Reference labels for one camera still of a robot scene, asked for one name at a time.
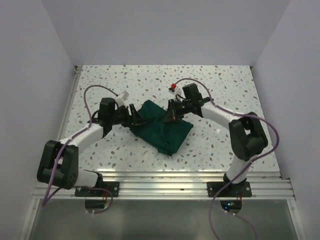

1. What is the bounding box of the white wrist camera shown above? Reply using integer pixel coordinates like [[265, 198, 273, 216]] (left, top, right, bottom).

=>
[[115, 91, 130, 107], [168, 83, 184, 101]]

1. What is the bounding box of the aluminium left side rail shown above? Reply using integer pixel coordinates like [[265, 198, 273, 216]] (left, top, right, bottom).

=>
[[52, 65, 83, 141]]

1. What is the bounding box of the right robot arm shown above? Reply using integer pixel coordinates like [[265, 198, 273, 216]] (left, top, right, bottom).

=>
[[162, 83, 268, 197]]

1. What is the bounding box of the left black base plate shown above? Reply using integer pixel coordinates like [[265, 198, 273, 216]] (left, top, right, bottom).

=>
[[74, 181, 120, 198]]

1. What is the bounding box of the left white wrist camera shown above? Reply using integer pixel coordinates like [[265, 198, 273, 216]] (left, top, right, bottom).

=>
[[115, 91, 130, 107]]

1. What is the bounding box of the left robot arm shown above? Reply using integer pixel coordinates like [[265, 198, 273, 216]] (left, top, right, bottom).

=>
[[36, 97, 147, 197]]

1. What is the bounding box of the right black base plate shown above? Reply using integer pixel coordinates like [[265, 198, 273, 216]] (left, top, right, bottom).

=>
[[206, 181, 253, 198]]

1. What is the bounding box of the green surgical cloth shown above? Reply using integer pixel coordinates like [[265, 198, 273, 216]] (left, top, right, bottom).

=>
[[130, 100, 194, 157]]

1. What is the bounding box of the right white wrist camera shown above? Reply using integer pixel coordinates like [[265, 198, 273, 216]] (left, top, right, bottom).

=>
[[168, 83, 184, 101]]

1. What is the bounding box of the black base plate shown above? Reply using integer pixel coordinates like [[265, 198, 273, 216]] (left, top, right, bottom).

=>
[[206, 181, 253, 198], [74, 181, 120, 198]]

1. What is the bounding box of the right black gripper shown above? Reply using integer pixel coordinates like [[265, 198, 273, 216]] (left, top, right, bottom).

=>
[[162, 98, 192, 123]]

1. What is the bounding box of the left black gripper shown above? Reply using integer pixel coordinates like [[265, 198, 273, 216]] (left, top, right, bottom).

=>
[[109, 103, 146, 128]]

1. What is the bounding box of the aluminium front rail frame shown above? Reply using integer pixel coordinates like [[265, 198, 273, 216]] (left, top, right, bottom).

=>
[[34, 169, 296, 201]]

